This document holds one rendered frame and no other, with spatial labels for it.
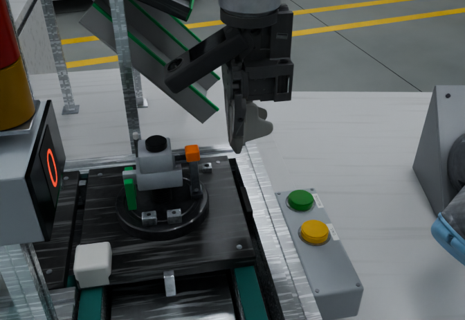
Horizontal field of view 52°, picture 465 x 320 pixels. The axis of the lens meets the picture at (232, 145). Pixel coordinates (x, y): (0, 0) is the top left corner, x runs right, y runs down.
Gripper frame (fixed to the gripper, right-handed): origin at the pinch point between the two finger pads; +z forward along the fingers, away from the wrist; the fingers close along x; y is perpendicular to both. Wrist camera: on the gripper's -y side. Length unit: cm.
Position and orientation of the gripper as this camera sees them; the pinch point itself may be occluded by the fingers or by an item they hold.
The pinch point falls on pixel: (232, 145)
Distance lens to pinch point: 68.6
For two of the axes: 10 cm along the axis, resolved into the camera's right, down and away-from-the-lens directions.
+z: 0.0, 8.2, 5.7
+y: 9.9, -1.0, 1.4
